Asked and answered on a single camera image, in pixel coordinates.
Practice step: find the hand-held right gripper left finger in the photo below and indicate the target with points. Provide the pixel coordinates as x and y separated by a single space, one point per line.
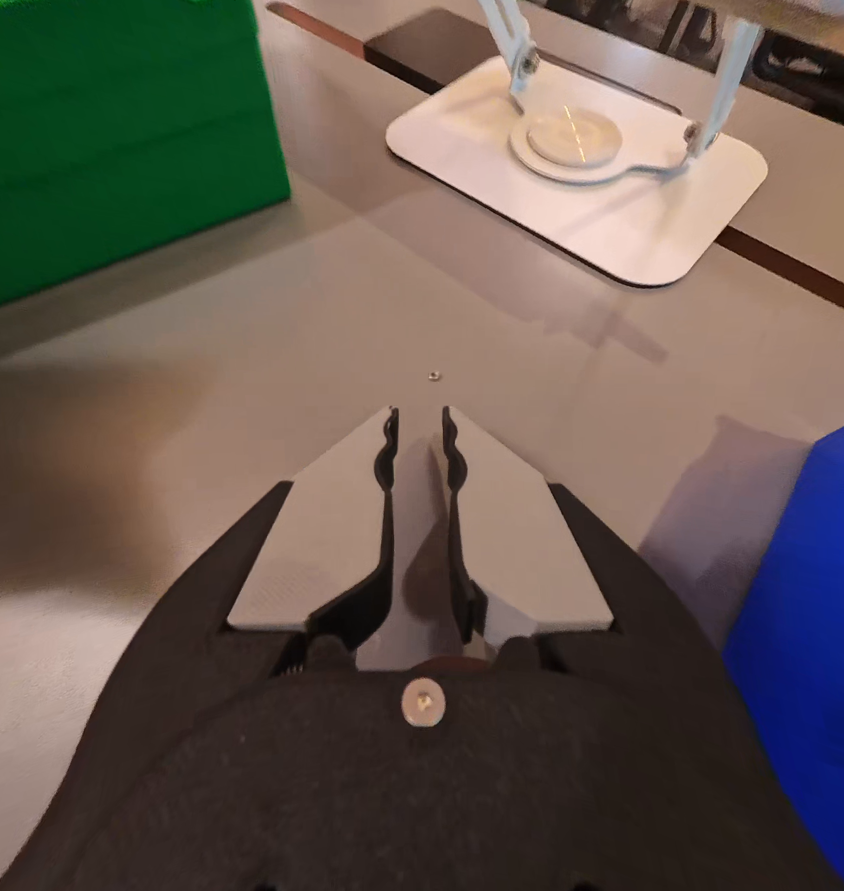
310 550

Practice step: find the black desk hatch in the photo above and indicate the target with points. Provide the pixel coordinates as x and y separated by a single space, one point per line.
422 49

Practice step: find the grey desk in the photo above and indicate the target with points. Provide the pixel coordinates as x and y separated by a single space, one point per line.
185 417

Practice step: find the white and wooden document stand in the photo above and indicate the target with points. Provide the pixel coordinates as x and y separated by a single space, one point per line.
603 223

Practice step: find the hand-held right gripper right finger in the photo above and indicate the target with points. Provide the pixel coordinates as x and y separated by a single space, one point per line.
533 550

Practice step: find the large blue plastic bin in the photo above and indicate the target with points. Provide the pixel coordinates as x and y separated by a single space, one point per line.
812 592

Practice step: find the green plastic bin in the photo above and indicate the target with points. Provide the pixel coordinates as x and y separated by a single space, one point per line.
115 139

